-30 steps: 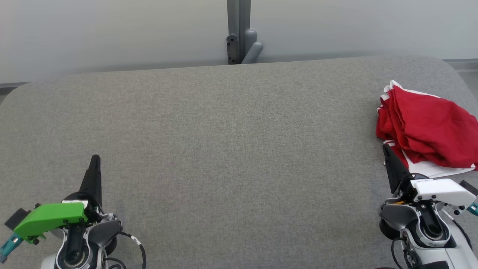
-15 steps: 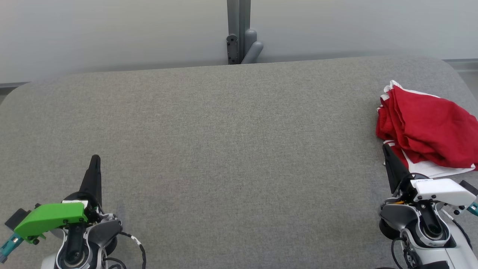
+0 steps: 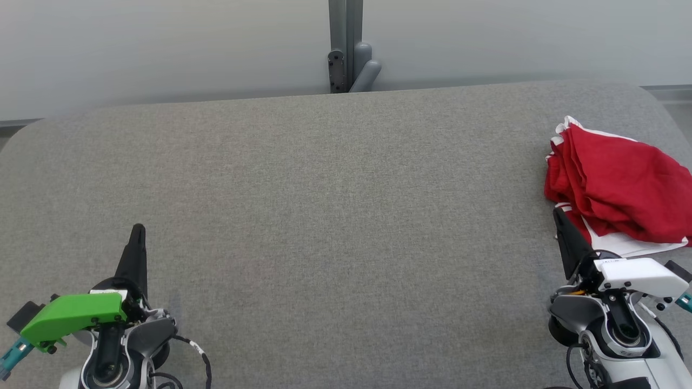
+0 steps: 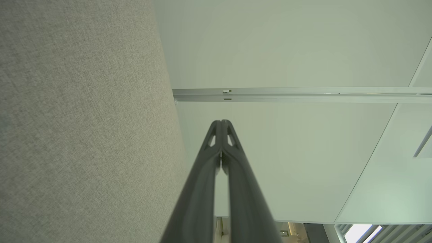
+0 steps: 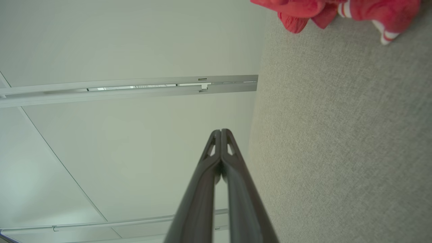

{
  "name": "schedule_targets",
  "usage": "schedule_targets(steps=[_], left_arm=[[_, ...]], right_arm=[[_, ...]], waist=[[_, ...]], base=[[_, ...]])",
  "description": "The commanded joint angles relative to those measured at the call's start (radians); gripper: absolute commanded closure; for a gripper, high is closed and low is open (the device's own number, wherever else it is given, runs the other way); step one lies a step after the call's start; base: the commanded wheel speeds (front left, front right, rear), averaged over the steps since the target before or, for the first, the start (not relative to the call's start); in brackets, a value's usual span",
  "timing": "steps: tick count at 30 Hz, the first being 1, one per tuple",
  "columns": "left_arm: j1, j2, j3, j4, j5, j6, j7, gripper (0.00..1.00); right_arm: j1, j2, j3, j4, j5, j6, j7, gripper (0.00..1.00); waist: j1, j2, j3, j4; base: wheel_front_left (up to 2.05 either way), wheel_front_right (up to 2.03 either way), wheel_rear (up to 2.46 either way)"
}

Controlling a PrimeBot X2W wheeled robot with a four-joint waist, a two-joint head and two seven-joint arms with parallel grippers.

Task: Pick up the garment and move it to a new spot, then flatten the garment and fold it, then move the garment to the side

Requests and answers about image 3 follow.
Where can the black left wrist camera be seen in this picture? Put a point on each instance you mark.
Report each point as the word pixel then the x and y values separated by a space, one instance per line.
pixel 27 316

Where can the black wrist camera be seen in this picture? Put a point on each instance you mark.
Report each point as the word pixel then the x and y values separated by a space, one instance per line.
pixel 680 272
pixel 27 316

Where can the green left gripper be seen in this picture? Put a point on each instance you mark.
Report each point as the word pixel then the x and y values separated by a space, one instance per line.
pixel 75 316

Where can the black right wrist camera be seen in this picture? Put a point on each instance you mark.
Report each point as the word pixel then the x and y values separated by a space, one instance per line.
pixel 680 272

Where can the teal camera connector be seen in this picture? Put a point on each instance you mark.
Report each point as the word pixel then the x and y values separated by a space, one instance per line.
pixel 685 302
pixel 13 354

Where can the teal right camera connector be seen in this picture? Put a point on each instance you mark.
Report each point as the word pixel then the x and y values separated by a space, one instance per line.
pixel 685 302

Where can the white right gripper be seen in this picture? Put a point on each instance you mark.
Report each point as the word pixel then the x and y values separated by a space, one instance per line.
pixel 643 278

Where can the teal left camera connector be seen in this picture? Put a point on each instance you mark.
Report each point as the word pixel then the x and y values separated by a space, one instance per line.
pixel 13 354

